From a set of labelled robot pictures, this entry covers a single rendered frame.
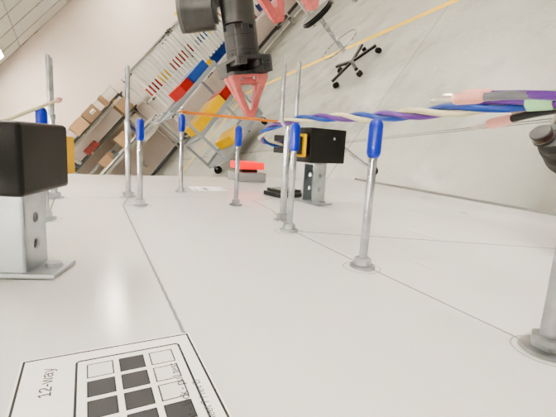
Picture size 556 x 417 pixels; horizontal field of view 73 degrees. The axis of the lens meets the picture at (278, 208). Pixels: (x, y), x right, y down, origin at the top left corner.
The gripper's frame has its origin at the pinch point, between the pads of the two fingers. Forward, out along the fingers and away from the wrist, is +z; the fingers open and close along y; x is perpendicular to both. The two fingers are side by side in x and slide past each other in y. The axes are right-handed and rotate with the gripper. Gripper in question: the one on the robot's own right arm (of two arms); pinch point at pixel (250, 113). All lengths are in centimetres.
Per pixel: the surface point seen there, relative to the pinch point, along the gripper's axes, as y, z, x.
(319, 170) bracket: 26.4, 7.7, -2.0
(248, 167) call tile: 2.5, 9.2, -2.5
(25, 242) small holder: 45, 5, -29
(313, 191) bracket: 26.6, 10.1, -3.2
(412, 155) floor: -108, 33, 141
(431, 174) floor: -84, 41, 132
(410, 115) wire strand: 50, 1, -10
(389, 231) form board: 40.7, 11.5, -3.9
